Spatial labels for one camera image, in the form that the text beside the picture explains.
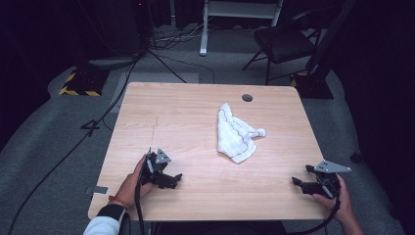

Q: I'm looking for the white towel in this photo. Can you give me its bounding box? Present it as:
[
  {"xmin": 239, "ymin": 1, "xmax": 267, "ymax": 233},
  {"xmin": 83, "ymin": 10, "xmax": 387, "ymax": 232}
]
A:
[{"xmin": 216, "ymin": 102, "xmax": 267, "ymax": 165}]

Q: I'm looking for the person's left hand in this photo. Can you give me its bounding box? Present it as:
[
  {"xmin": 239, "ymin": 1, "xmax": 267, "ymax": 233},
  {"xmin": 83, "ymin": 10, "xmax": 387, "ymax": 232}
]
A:
[{"xmin": 108, "ymin": 154, "xmax": 155, "ymax": 210}]

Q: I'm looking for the person's right hand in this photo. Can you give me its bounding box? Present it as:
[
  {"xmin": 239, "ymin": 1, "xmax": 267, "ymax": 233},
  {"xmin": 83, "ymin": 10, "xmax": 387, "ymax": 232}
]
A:
[{"xmin": 311, "ymin": 173, "xmax": 355, "ymax": 225}]

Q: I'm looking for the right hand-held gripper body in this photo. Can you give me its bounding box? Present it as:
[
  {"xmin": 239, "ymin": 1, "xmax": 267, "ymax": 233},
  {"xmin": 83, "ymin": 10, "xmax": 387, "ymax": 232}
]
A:
[{"xmin": 306, "ymin": 160, "xmax": 352, "ymax": 200}]

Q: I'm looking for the black yellow striped stand base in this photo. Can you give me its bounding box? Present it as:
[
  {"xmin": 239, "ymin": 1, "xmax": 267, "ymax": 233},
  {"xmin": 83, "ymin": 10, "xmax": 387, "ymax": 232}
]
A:
[{"xmin": 58, "ymin": 67, "xmax": 112, "ymax": 98}]

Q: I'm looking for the white metal stand frame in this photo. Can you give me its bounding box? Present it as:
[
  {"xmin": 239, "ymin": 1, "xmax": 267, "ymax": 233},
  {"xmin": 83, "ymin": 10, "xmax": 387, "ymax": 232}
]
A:
[{"xmin": 199, "ymin": 0, "xmax": 284, "ymax": 57}]

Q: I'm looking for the black stand with yellow stripes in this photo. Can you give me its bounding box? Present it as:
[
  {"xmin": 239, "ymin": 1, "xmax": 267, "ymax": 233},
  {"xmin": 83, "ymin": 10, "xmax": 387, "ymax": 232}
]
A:
[{"xmin": 289, "ymin": 0, "xmax": 356, "ymax": 100}]

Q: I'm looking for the right hand-held gripper cable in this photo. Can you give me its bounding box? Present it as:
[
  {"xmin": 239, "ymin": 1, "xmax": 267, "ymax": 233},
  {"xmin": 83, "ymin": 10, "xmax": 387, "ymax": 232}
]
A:
[{"xmin": 287, "ymin": 182, "xmax": 343, "ymax": 235}]

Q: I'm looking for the black folding chair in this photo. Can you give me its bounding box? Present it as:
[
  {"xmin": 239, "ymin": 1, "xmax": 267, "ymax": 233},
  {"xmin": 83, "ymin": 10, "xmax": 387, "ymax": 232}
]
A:
[{"xmin": 241, "ymin": 8, "xmax": 341, "ymax": 86}]

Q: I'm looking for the grey tape piece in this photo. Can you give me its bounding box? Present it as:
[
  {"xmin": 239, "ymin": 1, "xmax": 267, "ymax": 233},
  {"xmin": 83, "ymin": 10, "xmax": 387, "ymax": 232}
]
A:
[{"xmin": 84, "ymin": 185, "xmax": 110, "ymax": 196}]

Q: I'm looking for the long black floor cable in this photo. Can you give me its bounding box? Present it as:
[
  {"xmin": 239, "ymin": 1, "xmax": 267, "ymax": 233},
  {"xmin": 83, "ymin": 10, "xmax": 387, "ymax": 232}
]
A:
[{"xmin": 7, "ymin": 48, "xmax": 148, "ymax": 235}]

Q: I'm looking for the bundle of floor cables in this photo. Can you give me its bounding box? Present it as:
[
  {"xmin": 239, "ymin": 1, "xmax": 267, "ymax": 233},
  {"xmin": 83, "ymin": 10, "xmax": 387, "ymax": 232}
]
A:
[{"xmin": 148, "ymin": 16, "xmax": 209, "ymax": 52}]

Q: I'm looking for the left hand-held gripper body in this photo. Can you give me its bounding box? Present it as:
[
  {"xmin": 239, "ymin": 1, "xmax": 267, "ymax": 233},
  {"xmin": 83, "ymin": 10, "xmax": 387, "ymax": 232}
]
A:
[{"xmin": 139, "ymin": 148, "xmax": 172, "ymax": 190}]

